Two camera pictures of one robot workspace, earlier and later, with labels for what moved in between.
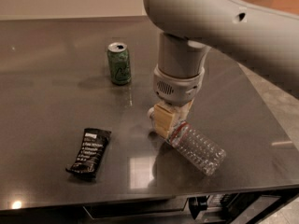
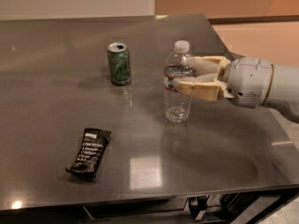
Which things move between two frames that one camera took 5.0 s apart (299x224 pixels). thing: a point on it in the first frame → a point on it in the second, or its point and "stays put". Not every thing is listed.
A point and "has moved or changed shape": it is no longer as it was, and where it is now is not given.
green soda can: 120,63 stays put
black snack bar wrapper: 89,158 stays put
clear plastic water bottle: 196,148 has moved or changed shape
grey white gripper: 177,89 → 249,79
